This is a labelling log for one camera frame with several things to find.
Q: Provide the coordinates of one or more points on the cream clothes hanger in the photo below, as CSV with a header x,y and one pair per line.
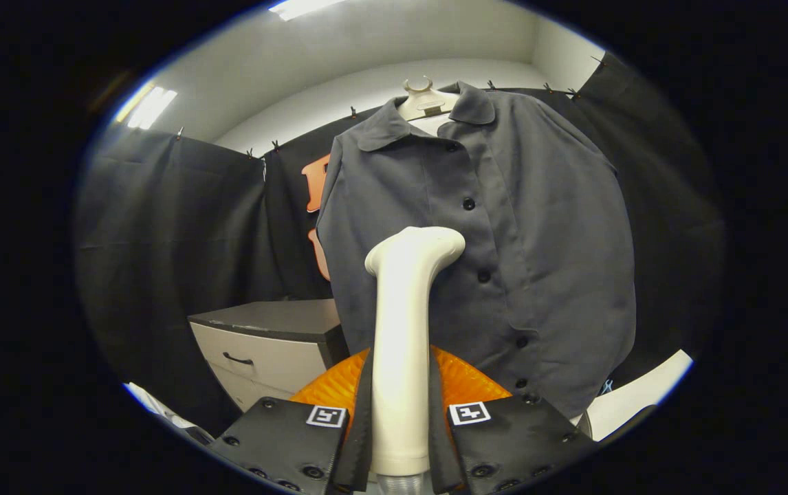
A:
x,y
428,103

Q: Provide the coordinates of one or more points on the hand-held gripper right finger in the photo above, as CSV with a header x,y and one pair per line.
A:
x,y
437,433

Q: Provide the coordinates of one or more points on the grey top drawer cabinet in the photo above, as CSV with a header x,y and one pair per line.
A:
x,y
277,357

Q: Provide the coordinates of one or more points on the white flat board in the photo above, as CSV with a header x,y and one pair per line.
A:
x,y
157,405

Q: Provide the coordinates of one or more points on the white side table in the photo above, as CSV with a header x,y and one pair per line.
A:
x,y
635,399

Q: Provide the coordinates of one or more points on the white garment steamer head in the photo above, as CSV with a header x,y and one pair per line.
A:
x,y
401,330

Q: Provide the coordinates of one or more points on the grey button shirt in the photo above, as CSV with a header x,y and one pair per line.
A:
x,y
538,240

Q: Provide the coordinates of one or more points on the wide ceiling light panel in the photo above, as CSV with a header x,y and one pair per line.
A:
x,y
301,7

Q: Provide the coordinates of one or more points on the narrow ceiling light panel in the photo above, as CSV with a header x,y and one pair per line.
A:
x,y
150,106

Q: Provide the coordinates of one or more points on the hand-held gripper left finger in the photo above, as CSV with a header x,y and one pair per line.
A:
x,y
363,433

